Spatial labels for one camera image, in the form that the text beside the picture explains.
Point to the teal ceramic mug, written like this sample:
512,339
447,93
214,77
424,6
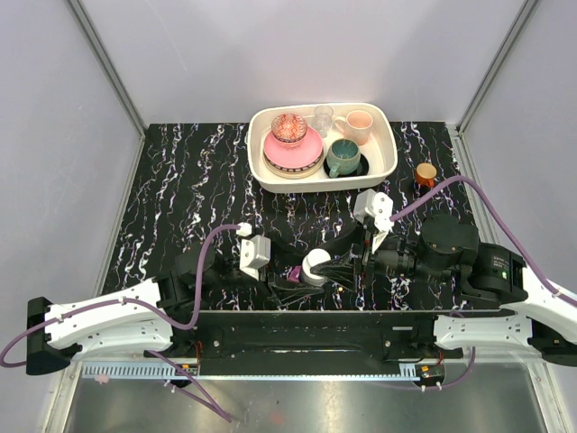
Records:
343,157

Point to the red patterned glass bowl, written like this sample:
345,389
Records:
289,128

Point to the orange jar wooden lid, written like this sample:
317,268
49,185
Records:
425,174

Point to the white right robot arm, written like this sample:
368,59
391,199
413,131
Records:
541,318

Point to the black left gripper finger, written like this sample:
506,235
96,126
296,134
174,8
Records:
284,293
285,255

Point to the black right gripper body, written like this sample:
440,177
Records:
396,256

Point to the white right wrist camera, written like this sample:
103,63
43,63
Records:
376,208

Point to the white pill bottle blue label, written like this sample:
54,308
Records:
307,276

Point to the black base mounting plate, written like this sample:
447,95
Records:
383,335

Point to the pink plate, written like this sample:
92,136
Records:
304,153

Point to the clear drinking glass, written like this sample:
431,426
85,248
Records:
323,120

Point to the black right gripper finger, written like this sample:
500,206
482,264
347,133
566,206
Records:
349,241
342,271

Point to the white slotted cable duct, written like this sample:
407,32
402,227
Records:
100,370

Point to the pink weekly pill organizer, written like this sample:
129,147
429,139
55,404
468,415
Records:
294,274

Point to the aluminium frame rail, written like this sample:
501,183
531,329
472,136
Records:
97,46

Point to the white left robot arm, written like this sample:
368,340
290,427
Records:
149,316

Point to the pink ceramic mug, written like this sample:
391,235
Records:
356,126

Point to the beige striped plate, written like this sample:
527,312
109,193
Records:
294,173

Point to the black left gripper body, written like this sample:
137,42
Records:
242,280

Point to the black saucer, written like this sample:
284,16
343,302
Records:
361,170

